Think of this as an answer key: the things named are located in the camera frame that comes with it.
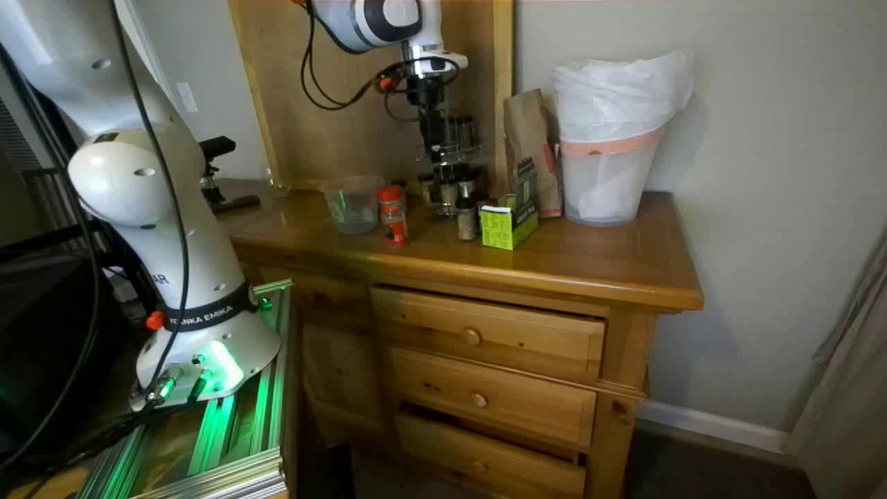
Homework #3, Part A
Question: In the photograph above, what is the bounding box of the translucent trash bin pink band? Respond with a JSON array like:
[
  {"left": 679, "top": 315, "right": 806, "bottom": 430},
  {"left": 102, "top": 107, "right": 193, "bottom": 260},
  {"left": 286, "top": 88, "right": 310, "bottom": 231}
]
[{"left": 557, "top": 128, "right": 665, "bottom": 231}]

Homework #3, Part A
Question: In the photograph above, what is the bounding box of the large wooden drawer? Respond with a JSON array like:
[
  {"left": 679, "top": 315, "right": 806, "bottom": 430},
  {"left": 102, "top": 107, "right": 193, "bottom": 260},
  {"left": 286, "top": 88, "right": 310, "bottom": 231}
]
[{"left": 372, "top": 285, "right": 609, "bottom": 383}]

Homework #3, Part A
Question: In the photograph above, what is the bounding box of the light fabric curtain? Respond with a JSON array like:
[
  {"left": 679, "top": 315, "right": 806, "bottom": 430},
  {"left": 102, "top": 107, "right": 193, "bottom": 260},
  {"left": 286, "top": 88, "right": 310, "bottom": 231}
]
[{"left": 784, "top": 225, "right": 887, "bottom": 499}]

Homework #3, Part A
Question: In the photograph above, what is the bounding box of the black monitor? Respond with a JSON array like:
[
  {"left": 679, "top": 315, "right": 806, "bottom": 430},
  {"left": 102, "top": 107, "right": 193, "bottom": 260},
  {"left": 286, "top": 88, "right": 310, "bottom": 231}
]
[{"left": 0, "top": 231, "right": 128, "bottom": 468}]

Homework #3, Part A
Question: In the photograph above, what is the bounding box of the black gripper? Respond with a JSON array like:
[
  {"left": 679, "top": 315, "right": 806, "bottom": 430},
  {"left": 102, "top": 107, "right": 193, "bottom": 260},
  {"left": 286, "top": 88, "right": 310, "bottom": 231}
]
[{"left": 407, "top": 71, "right": 465, "bottom": 156}]

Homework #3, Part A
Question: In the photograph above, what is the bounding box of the red lid spice jar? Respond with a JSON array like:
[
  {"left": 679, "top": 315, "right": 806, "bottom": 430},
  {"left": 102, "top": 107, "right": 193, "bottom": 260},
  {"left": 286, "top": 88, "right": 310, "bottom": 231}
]
[{"left": 375, "top": 183, "right": 411, "bottom": 249}]

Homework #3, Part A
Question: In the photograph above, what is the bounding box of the green cardboard box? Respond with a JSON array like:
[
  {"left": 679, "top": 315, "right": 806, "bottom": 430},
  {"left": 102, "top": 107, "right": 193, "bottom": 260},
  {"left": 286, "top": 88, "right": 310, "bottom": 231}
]
[{"left": 476, "top": 178, "right": 543, "bottom": 255}]

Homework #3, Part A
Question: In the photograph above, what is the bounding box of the small wooden drawer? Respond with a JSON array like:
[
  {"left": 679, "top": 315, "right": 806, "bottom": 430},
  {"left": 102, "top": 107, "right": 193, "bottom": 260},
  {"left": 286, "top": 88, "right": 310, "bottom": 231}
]
[{"left": 393, "top": 412, "right": 591, "bottom": 499}]

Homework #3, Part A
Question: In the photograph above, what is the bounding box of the white baseboard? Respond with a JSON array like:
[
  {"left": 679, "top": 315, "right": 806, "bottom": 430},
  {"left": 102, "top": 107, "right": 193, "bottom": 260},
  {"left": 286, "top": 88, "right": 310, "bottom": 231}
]
[{"left": 634, "top": 397, "right": 799, "bottom": 466}]

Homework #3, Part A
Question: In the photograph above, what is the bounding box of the wooden dresser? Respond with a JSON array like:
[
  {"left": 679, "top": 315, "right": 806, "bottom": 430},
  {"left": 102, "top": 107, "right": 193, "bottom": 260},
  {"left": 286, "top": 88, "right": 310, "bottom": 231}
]
[{"left": 214, "top": 178, "right": 706, "bottom": 499}]

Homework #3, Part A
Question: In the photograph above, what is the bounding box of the dark lid spice jar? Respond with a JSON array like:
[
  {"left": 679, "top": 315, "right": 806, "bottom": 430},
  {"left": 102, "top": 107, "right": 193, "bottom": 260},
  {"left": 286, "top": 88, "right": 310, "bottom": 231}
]
[
  {"left": 451, "top": 201, "right": 482, "bottom": 244},
  {"left": 433, "top": 179, "right": 460, "bottom": 222}
]

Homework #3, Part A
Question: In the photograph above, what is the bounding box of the black camera on stand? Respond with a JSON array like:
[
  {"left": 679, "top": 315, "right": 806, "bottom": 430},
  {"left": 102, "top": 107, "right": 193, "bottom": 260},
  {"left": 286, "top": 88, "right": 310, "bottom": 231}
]
[{"left": 198, "top": 132, "right": 263, "bottom": 217}]

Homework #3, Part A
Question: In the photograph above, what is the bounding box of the clear plastic measuring jug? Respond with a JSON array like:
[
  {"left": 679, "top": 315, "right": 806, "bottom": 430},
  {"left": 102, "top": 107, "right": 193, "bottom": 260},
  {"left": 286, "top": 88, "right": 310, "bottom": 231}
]
[{"left": 321, "top": 175, "right": 385, "bottom": 239}]

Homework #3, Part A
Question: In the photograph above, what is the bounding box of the aluminium extrusion robot base frame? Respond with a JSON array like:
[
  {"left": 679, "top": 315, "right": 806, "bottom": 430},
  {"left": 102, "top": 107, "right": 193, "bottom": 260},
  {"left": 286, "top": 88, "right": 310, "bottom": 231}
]
[{"left": 69, "top": 278, "right": 300, "bottom": 499}]

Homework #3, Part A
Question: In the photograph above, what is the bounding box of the medium wooden drawer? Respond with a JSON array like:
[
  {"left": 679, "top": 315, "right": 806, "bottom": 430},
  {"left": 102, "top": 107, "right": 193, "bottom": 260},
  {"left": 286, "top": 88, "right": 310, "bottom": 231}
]
[{"left": 385, "top": 343, "right": 602, "bottom": 452}]

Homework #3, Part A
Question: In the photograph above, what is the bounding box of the brown paper bag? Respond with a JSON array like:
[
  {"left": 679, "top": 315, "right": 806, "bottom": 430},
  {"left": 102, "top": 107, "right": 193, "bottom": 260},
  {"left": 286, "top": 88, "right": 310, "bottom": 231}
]
[{"left": 503, "top": 85, "right": 566, "bottom": 222}]

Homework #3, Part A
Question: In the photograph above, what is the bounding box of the wooden back panel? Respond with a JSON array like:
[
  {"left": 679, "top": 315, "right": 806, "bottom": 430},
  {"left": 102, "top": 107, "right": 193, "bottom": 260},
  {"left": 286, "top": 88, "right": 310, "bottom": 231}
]
[{"left": 227, "top": 0, "right": 519, "bottom": 197}]

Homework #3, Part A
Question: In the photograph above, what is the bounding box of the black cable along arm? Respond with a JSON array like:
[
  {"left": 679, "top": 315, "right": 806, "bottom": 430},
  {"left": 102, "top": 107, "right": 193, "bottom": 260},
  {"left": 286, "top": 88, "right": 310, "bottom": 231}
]
[{"left": 108, "top": 0, "right": 193, "bottom": 390}]

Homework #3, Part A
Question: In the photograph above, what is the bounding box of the black looped wrist cable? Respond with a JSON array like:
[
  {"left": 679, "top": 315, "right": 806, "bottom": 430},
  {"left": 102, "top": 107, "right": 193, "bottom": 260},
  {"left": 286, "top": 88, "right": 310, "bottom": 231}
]
[{"left": 292, "top": 0, "right": 422, "bottom": 117}]

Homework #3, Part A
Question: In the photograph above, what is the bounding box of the white plastic bin liner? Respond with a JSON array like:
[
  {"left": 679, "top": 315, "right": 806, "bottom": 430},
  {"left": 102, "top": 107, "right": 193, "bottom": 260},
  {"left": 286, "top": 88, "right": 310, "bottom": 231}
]
[{"left": 548, "top": 49, "right": 698, "bottom": 146}]

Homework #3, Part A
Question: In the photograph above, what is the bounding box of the wire seasoning rack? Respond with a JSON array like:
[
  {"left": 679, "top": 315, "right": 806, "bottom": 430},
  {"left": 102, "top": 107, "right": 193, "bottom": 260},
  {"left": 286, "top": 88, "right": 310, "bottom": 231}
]
[{"left": 415, "top": 111, "right": 490, "bottom": 222}]

